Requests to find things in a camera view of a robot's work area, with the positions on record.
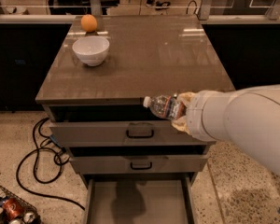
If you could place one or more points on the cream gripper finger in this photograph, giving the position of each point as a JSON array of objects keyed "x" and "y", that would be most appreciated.
[
  {"x": 186, "y": 98},
  {"x": 181, "y": 125}
]

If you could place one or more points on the clear plastic water bottle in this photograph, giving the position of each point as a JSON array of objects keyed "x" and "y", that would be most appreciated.
[{"x": 165, "y": 107}]

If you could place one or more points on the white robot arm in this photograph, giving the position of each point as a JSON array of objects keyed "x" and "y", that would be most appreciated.
[{"x": 249, "y": 118}]

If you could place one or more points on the grey drawer cabinet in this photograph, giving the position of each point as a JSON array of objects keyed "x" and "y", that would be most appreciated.
[{"x": 148, "y": 56}]

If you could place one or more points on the grey middle drawer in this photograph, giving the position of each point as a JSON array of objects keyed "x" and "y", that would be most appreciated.
[{"x": 137, "y": 160}]

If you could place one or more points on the grey drawer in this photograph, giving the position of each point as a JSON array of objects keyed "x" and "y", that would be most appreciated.
[
  {"x": 137, "y": 160},
  {"x": 140, "y": 199},
  {"x": 115, "y": 126}
]

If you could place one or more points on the grey top drawer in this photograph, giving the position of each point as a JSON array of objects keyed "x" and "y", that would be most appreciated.
[{"x": 115, "y": 126}]

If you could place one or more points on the grey bottom drawer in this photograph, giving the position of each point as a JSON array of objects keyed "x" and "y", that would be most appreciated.
[{"x": 140, "y": 199}]

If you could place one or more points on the white ceramic bowl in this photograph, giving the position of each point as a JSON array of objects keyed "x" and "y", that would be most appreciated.
[{"x": 91, "y": 50}]

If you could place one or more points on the orange fruit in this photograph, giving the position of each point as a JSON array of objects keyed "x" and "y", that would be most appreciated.
[{"x": 88, "y": 23}]

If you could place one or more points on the silver can top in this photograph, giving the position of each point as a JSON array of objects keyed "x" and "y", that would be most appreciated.
[{"x": 29, "y": 217}]

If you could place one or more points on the red soda can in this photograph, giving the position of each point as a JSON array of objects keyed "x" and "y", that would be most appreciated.
[{"x": 12, "y": 208}]

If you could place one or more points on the black wire basket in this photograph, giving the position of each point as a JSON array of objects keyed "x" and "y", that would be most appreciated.
[{"x": 6, "y": 194}]

